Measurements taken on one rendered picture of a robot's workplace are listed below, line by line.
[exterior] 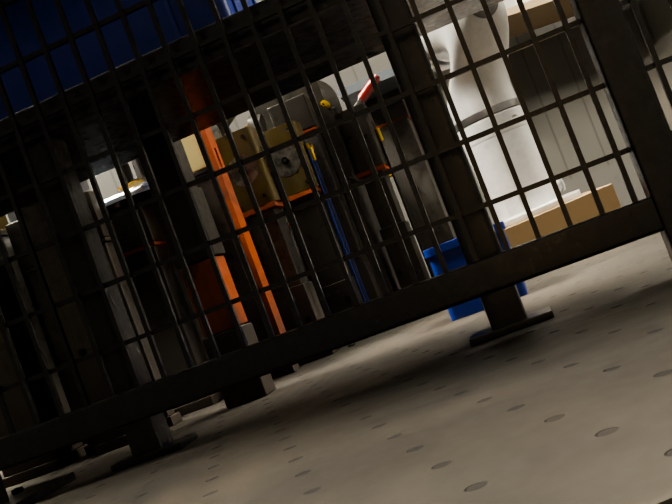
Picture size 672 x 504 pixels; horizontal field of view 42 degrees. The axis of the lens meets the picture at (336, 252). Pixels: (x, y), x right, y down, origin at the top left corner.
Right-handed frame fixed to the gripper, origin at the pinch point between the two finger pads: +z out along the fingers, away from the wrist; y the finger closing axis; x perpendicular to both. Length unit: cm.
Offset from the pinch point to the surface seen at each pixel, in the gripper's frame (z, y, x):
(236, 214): 13.5, -16.3, 11.4
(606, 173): 20, -98, -313
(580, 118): -9, -97, -313
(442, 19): 6, -51, 36
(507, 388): 36, -47, 79
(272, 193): 11.5, -19.8, 2.4
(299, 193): 10.8, -19.8, -14.8
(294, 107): -4.1, -22.8, -21.7
